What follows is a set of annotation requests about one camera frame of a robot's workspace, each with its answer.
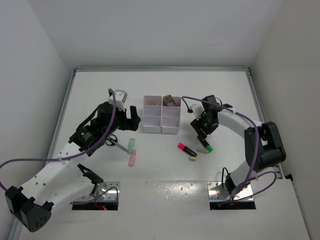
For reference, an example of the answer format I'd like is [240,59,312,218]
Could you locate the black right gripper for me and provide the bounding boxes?
[191,112,219,140]

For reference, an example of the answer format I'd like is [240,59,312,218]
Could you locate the green black highlighter marker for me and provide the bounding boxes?
[204,142,214,153]

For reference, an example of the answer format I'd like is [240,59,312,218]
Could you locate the pink black highlighter marker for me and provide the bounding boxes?
[177,143,197,157]

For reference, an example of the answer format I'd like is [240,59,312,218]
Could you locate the clear bottle of coloured pins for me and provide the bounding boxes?
[163,94,176,107]

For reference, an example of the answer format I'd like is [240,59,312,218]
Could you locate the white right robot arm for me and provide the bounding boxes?
[187,95,286,200]

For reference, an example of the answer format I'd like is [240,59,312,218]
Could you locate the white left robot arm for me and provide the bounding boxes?
[5,102,206,233]

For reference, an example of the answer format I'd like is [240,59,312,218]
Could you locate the white divided organiser left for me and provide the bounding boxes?
[142,95,162,134]

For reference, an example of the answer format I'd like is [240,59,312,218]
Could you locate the beige eraser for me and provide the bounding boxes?
[188,156,196,162]

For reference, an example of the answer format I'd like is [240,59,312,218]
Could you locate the green correction tape case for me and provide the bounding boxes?
[127,138,135,154]

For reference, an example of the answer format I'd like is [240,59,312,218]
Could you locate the pink correction tape case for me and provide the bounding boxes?
[128,149,137,167]

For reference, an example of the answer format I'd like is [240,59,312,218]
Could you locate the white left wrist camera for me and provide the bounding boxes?
[108,89,128,112]

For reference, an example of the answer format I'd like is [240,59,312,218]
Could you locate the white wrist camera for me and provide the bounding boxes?
[108,89,128,112]
[187,103,205,120]

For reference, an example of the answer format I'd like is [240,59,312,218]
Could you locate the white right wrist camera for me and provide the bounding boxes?
[187,103,205,120]

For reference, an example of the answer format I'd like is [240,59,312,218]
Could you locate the black handled scissors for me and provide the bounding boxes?
[104,134,128,153]

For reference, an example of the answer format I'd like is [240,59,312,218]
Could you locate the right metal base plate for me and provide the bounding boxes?
[207,181,254,203]

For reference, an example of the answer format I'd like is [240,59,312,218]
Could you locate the metal base plate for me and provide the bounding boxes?
[207,181,254,203]
[71,181,121,205]

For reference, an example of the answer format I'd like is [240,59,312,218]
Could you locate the aluminium frame rail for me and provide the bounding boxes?
[245,69,286,179]

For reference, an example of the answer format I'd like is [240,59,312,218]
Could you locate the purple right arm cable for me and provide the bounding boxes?
[181,96,277,206]

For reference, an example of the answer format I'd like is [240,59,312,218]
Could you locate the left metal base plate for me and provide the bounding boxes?
[71,181,121,205]

